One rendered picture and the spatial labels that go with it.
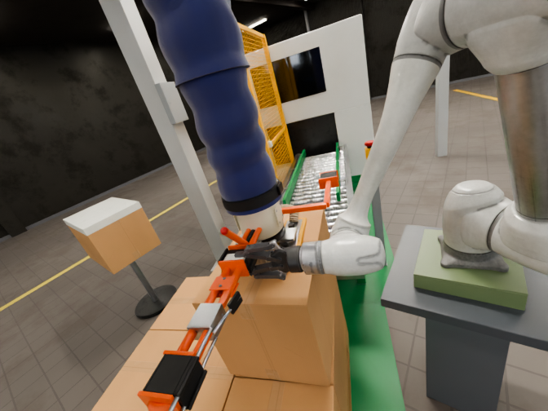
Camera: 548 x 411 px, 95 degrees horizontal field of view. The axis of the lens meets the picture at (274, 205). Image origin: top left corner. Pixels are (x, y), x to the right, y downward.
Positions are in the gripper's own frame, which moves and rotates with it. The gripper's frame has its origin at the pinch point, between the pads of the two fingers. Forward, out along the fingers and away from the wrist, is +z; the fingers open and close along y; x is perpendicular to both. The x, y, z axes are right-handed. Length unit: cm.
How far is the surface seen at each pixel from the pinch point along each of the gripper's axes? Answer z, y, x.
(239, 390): 15, 54, -9
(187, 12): -3, -66, 16
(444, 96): -164, 25, 345
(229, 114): -4.9, -40.3, 17.7
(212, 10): -9, -65, 19
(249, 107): -9.7, -40.5, 23.2
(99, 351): 177, 109, 34
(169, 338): 62, 54, 11
